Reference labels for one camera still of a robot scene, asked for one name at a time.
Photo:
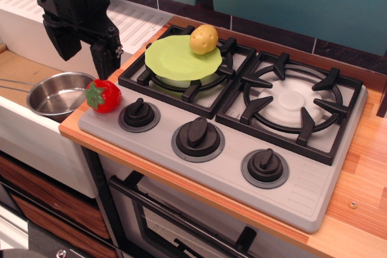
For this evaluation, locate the wooden drawer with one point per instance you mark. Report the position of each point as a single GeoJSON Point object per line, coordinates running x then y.
{"type": "Point", "coordinates": [55, 195]}
{"type": "Point", "coordinates": [63, 230]}

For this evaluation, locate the black stove knob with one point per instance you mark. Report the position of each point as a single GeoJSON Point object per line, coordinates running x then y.
{"type": "Point", "coordinates": [139, 116]}
{"type": "Point", "coordinates": [198, 141]}
{"type": "Point", "coordinates": [265, 169]}

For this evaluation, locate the black middle stove knob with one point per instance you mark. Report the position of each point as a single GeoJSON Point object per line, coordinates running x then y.
{"type": "Point", "coordinates": [198, 141]}

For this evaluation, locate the white burner cap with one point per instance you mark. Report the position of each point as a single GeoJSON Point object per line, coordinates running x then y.
{"type": "Point", "coordinates": [289, 97]}
{"type": "Point", "coordinates": [211, 79]}

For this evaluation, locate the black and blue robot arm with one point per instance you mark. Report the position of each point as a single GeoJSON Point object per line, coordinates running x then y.
{"type": "Point", "coordinates": [68, 23]}

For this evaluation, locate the black left stove knob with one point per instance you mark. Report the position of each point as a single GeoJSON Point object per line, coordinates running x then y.
{"type": "Point", "coordinates": [139, 116]}

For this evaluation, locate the black right stove knob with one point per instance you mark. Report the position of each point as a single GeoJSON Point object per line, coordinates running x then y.
{"type": "Point", "coordinates": [265, 169]}

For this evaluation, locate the lower wooden drawer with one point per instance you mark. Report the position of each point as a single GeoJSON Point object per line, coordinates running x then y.
{"type": "Point", "coordinates": [63, 230]}

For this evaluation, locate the toy oven door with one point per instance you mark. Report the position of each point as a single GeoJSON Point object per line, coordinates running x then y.
{"type": "Point", "coordinates": [217, 222]}

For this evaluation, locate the black left burner grate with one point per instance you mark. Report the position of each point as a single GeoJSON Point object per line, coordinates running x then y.
{"type": "Point", "coordinates": [202, 100]}

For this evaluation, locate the black right burner grate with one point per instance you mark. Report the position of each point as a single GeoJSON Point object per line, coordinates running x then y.
{"type": "Point", "coordinates": [319, 142]}

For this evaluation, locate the black oven door handle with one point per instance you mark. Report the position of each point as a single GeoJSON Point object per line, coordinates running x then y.
{"type": "Point", "coordinates": [143, 201]}

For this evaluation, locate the red toy strawberry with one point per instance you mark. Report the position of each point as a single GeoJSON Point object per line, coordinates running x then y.
{"type": "Point", "coordinates": [103, 96]}

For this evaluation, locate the white right burner cap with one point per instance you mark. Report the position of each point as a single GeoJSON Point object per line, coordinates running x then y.
{"type": "Point", "coordinates": [289, 97]}

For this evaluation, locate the white left burner cap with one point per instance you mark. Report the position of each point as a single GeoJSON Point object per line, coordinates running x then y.
{"type": "Point", "coordinates": [211, 79]}

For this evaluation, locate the light green plastic plate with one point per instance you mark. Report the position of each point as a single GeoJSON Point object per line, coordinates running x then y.
{"type": "Point", "coordinates": [172, 57]}

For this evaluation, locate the white toy sink unit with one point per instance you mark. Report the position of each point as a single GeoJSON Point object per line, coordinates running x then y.
{"type": "Point", "coordinates": [28, 55]}

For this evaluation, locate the grey toy stovetop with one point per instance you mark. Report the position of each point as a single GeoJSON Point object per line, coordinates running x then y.
{"type": "Point", "coordinates": [301, 201]}

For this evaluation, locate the yellow toy potato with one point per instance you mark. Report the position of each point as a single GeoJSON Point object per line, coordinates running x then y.
{"type": "Point", "coordinates": [203, 39]}

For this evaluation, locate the upper wooden drawer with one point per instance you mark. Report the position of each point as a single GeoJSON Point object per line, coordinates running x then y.
{"type": "Point", "coordinates": [55, 195]}

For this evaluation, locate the small stainless steel pan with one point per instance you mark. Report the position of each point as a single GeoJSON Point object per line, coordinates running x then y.
{"type": "Point", "coordinates": [55, 97]}

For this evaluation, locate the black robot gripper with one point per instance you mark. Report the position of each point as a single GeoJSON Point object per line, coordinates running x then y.
{"type": "Point", "coordinates": [68, 22]}

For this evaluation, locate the black burner grate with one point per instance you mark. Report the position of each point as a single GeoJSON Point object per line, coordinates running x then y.
{"type": "Point", "coordinates": [202, 100]}
{"type": "Point", "coordinates": [319, 142]}

